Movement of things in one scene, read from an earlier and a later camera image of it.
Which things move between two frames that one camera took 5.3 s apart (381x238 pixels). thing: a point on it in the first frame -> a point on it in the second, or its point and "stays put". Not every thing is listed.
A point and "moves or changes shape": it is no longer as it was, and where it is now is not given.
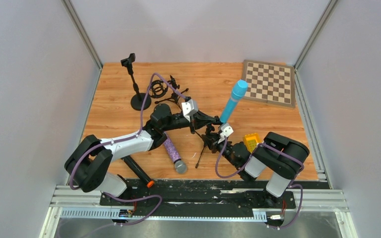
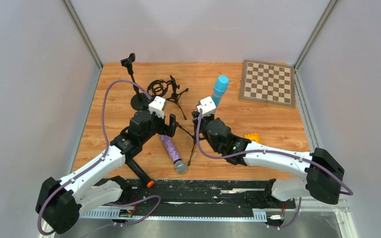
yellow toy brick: [251, 140] stays put
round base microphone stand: [138, 99] stays put
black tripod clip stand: [209, 138] moves or changes shape
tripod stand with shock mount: [159, 88] stays put
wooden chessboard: [269, 83] stays put
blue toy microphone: [239, 89] -> [220, 88]
